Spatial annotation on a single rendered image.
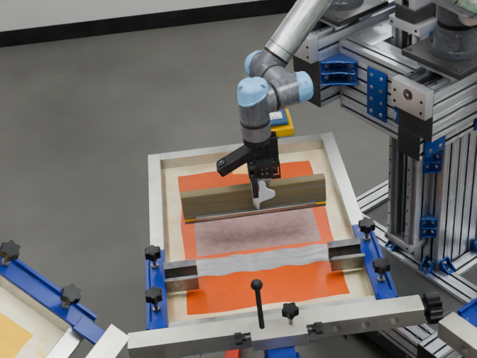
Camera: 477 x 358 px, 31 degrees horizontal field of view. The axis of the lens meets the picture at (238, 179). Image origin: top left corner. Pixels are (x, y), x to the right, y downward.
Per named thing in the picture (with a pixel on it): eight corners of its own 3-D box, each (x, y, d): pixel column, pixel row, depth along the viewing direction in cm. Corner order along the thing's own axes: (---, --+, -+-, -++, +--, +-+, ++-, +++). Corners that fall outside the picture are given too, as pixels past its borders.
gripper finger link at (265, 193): (277, 212, 223) (274, 180, 219) (255, 214, 223) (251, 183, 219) (275, 206, 226) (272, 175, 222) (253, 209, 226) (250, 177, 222)
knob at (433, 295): (410, 310, 204) (411, 288, 200) (434, 307, 204) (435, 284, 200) (419, 332, 198) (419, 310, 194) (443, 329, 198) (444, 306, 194)
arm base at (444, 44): (453, 32, 259) (455, 1, 253) (493, 47, 249) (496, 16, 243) (418, 49, 252) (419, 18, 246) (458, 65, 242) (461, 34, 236)
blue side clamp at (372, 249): (351, 241, 232) (351, 221, 228) (370, 239, 233) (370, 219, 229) (377, 319, 208) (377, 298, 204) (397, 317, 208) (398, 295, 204)
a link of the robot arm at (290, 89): (292, 59, 218) (255, 71, 214) (315, 77, 209) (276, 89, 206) (294, 86, 222) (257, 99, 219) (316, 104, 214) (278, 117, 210)
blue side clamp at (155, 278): (148, 268, 231) (145, 248, 227) (167, 266, 231) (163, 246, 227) (150, 349, 206) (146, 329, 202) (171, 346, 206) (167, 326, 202)
